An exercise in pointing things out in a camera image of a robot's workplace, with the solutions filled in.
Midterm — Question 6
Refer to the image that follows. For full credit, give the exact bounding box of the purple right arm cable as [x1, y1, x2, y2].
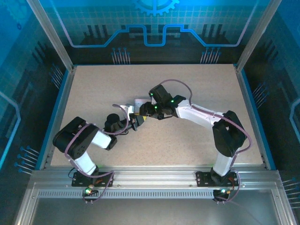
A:
[158, 79, 253, 205]

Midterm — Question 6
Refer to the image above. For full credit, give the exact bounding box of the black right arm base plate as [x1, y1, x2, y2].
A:
[195, 171, 241, 188]

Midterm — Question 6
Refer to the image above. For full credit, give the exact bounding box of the slotted metal cable duct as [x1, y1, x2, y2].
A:
[37, 189, 275, 200]

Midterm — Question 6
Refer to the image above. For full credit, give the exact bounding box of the blue cartoon print box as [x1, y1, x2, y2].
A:
[133, 97, 152, 109]

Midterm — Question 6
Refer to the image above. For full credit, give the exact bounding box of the wide aluminium base rail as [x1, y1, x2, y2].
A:
[31, 165, 283, 189]

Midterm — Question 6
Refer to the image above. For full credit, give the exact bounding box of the aluminium frame post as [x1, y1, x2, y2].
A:
[235, 0, 283, 72]
[26, 0, 76, 72]

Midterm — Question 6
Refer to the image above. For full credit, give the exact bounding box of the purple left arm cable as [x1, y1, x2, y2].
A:
[64, 104, 130, 205]

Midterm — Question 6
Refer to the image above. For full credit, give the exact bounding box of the aluminium side rail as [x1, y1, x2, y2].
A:
[39, 67, 77, 170]
[235, 65, 278, 171]

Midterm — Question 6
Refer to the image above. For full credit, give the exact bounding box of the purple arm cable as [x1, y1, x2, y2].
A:
[64, 104, 130, 205]
[158, 79, 253, 205]

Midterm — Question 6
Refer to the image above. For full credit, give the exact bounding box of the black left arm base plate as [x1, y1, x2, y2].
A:
[72, 171, 115, 188]

